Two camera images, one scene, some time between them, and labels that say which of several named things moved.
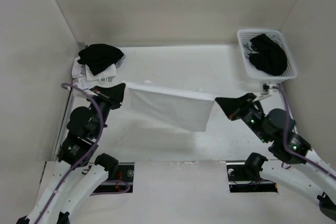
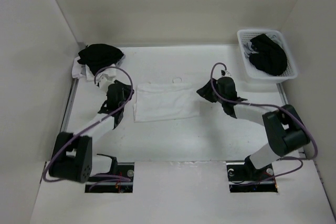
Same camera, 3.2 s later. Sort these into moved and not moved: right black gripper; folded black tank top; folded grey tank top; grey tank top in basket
Moved: right black gripper
Not moved: folded black tank top; folded grey tank top; grey tank top in basket
